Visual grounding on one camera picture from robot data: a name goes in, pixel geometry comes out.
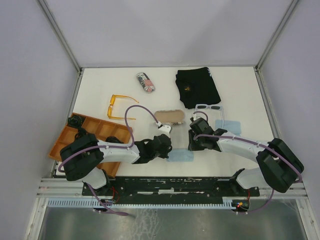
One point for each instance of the white frame sunglasses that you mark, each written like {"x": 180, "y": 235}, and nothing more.
{"x": 212, "y": 107}

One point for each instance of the black sunglasses in tray middle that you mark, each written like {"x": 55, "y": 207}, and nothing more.
{"x": 81, "y": 132}

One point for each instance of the black sunglasses in tray corner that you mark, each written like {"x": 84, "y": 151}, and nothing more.
{"x": 75, "y": 121}

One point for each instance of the black folded cloth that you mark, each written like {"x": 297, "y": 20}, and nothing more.
{"x": 196, "y": 86}

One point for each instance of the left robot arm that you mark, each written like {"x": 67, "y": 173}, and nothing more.
{"x": 81, "y": 158}

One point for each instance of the orange sunglasses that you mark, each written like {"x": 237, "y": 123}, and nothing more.
{"x": 111, "y": 105}

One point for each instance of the corner aluminium post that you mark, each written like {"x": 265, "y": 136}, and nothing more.
{"x": 277, "y": 33}
{"x": 44, "y": 6}

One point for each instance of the right corner aluminium post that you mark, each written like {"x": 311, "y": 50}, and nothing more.
{"x": 277, "y": 33}

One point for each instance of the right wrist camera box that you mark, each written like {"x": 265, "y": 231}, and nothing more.
{"x": 194, "y": 117}

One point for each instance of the left corner aluminium post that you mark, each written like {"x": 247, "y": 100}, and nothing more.
{"x": 44, "y": 6}

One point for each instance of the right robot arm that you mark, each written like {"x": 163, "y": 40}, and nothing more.
{"x": 278, "y": 167}

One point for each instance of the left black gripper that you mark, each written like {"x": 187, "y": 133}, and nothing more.
{"x": 165, "y": 154}

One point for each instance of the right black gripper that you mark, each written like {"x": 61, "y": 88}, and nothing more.
{"x": 191, "y": 145}

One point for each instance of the orange compartment tray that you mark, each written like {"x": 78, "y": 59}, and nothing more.
{"x": 101, "y": 128}

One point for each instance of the map print glasses case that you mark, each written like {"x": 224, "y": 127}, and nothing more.
{"x": 170, "y": 117}

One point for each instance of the light blue cleaning cloth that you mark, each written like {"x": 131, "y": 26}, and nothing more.
{"x": 180, "y": 155}

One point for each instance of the flag print glasses case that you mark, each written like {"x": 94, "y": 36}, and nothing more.
{"x": 145, "y": 82}

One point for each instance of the light blue cable duct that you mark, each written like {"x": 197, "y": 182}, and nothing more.
{"x": 56, "y": 202}

